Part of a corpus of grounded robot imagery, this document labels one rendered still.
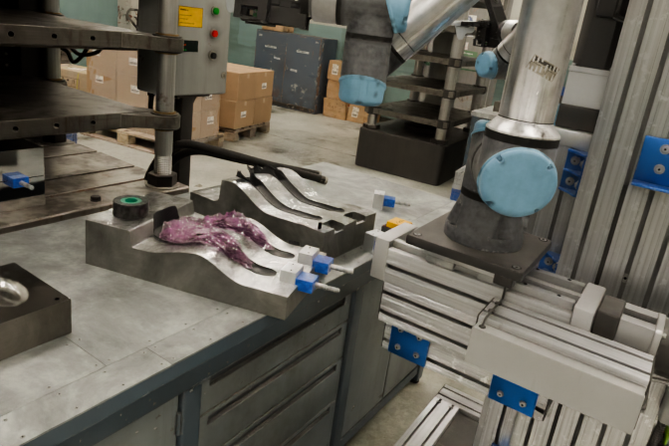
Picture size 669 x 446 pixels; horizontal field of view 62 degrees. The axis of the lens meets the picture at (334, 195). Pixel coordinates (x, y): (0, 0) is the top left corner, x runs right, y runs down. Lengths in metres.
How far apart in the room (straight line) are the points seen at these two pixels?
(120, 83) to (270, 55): 3.59
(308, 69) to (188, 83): 6.41
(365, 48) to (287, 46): 7.80
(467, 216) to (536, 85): 0.29
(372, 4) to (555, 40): 0.27
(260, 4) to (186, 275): 0.62
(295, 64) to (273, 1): 7.68
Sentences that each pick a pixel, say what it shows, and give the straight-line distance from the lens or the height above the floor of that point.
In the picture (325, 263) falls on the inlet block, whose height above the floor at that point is 0.87.
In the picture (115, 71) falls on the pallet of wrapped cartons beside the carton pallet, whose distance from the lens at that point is 5.79.
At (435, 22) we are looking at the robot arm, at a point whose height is 1.42.
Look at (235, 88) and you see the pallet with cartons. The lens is 6.06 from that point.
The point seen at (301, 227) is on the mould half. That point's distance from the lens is 1.46.
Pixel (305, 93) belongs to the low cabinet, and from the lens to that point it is 8.52.
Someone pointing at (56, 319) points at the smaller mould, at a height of 0.84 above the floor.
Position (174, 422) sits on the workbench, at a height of 0.60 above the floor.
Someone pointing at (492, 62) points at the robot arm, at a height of 1.35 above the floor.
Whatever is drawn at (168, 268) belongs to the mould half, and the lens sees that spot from 1.27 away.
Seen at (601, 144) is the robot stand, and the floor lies 1.24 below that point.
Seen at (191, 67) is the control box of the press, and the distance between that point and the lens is 2.14.
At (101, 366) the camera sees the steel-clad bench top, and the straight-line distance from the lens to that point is 1.06.
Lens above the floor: 1.41
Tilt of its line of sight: 17 degrees down
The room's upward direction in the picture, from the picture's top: 8 degrees clockwise
